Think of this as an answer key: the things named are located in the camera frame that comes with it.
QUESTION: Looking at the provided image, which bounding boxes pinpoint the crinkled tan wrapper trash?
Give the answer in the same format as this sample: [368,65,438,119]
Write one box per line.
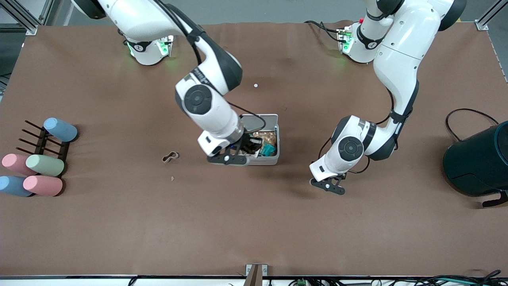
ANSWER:
[254,129,277,147]

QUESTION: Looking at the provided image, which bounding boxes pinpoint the light grey open trash box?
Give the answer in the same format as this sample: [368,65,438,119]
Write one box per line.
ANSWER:
[207,114,280,166]

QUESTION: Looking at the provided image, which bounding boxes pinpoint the dark teal cylindrical bin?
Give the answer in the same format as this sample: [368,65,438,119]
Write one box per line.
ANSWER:
[443,120,508,198]

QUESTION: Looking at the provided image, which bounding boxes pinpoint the black bin foot pedal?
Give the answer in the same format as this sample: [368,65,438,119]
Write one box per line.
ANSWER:
[482,191,508,208]

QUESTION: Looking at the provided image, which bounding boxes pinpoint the black peg cup rack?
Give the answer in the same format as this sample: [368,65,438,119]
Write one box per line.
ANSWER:
[17,120,71,175]

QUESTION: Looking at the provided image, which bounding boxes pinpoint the blue plastic cup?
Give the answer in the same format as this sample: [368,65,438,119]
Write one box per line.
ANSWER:
[44,118,78,143]
[0,176,34,197]

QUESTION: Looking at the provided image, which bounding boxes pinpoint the green plastic cup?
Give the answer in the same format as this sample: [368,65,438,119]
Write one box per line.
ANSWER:
[26,154,65,177]

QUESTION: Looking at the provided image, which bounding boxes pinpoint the pink plastic cup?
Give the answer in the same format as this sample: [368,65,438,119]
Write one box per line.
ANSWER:
[23,175,63,197]
[2,153,38,176]

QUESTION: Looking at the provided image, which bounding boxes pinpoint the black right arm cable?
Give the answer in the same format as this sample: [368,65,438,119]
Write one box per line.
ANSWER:
[228,101,266,133]

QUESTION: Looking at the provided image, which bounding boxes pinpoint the grey metal clamp bracket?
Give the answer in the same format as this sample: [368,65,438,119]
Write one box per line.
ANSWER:
[245,264,268,286]

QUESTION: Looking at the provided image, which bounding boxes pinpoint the black left base cable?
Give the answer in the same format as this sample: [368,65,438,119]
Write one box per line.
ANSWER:
[305,20,343,42]

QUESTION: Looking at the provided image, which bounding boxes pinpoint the thin black bin cable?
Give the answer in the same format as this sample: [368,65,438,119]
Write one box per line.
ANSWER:
[445,108,500,142]

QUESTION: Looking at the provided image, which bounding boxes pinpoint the black cable bundle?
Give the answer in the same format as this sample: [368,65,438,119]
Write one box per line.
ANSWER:
[369,270,508,286]

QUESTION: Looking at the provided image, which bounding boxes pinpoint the aluminium frame profile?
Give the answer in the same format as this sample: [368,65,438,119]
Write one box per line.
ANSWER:
[0,0,54,36]
[474,0,508,31]

